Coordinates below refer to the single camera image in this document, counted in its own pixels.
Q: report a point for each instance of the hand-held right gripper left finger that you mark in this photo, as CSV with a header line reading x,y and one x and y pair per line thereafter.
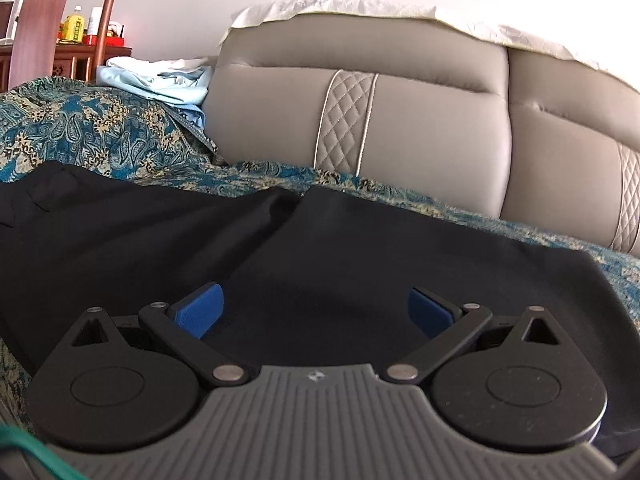
x,y
200,310

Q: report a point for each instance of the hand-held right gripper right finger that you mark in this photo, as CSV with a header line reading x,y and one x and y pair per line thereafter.
x,y
425,310

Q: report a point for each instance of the black pants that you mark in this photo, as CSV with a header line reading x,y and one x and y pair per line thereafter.
x,y
320,250

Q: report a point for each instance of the beige leather headboard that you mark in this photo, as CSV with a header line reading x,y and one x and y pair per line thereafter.
x,y
425,110

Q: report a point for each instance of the teal paisley blanket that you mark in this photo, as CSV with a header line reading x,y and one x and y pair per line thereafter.
x,y
100,125

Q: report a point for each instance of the light blue folded clothes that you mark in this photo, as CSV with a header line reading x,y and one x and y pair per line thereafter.
x,y
165,90

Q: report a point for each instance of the white folded cloth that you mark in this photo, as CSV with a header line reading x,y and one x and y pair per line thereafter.
x,y
150,63

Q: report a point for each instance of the wooden cabinet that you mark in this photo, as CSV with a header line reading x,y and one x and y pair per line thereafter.
x,y
70,57

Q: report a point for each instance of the red box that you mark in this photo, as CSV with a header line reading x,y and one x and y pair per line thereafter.
x,y
102,40

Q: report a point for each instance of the white bottle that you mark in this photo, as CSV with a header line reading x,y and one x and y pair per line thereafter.
x,y
95,20

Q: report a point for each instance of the yellow bottle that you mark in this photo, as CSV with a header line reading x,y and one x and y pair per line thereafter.
x,y
72,27

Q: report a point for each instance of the white cloth cover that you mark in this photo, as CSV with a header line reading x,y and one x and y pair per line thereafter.
x,y
350,7

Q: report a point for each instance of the wooden board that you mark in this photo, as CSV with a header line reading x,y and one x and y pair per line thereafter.
x,y
42,20

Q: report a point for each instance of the curved wooden post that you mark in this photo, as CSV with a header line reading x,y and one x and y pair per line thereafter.
x,y
102,15

